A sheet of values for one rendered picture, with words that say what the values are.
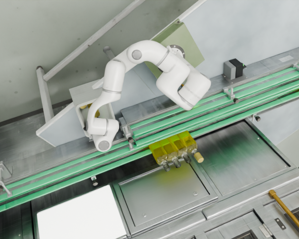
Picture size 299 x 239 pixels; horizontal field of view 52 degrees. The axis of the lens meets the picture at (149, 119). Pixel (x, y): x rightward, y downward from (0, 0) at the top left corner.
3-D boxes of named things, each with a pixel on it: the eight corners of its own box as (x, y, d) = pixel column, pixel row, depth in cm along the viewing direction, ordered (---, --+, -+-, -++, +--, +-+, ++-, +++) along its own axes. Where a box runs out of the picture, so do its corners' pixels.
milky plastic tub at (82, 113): (83, 129, 168) (87, 139, 161) (70, 97, 153) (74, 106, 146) (113, 118, 171) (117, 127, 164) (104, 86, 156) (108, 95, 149)
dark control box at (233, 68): (222, 73, 181) (230, 80, 175) (223, 61, 175) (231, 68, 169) (235, 68, 182) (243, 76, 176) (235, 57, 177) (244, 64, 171)
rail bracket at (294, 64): (289, 66, 180) (305, 78, 170) (291, 56, 175) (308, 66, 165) (294, 64, 180) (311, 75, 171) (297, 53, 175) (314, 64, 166)
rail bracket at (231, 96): (220, 91, 171) (233, 105, 162) (220, 81, 166) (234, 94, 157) (226, 89, 172) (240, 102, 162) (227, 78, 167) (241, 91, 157)
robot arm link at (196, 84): (199, 68, 143) (218, 85, 131) (181, 90, 146) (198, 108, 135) (186, 59, 137) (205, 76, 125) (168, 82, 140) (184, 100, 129)
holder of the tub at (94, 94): (86, 134, 171) (89, 143, 166) (71, 96, 153) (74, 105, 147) (115, 124, 175) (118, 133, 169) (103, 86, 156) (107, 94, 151)
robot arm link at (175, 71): (170, 51, 124) (145, 82, 128) (214, 87, 128) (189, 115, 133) (169, 49, 133) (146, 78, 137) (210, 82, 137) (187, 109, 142)
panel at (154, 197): (35, 215, 162) (42, 277, 137) (33, 212, 160) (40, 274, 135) (188, 154, 178) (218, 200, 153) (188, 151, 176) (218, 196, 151)
